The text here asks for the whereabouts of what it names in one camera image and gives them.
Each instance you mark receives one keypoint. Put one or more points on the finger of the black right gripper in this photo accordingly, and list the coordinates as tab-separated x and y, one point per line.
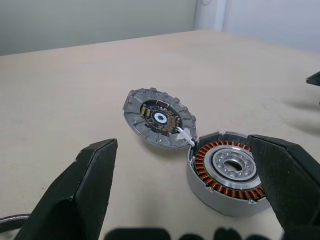
314	79

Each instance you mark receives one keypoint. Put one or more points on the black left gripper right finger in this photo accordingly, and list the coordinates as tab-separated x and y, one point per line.
290	190

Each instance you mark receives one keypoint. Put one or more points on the grey motor cover with circuit board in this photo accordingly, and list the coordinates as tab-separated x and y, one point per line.
135	117

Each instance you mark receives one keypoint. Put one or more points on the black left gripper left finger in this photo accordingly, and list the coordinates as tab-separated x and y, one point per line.
75	200

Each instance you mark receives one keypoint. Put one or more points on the grey motor housing with copper windings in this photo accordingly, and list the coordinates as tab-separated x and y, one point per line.
200	190

